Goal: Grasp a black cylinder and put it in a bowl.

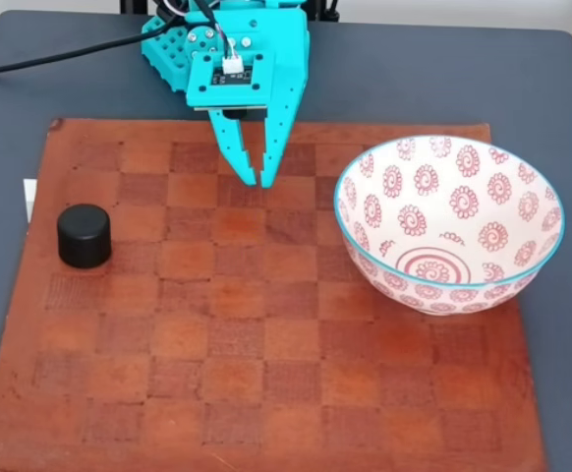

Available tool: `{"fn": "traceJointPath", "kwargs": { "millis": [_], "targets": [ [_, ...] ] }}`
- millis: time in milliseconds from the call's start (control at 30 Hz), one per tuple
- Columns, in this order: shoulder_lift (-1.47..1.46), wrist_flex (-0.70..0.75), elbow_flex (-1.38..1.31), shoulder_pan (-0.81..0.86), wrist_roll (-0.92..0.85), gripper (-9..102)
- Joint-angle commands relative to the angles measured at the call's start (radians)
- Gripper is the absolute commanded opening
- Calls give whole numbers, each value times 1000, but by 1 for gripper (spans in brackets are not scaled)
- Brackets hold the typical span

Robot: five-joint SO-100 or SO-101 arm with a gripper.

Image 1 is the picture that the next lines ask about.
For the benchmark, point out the black cylinder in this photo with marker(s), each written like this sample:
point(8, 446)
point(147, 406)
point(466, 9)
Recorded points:
point(84, 236)

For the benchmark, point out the white bowl with red flowers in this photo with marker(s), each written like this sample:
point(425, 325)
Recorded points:
point(443, 211)

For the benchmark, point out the black clamp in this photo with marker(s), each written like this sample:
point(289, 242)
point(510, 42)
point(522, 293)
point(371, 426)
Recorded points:
point(131, 6)
point(323, 10)

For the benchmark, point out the brown wooden chessboard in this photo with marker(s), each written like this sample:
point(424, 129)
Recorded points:
point(266, 344)

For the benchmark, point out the white paper slip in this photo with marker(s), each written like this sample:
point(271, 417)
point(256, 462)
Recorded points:
point(29, 196)

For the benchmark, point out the teal camera mount with board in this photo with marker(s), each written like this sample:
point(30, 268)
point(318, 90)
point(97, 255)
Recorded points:
point(229, 83)

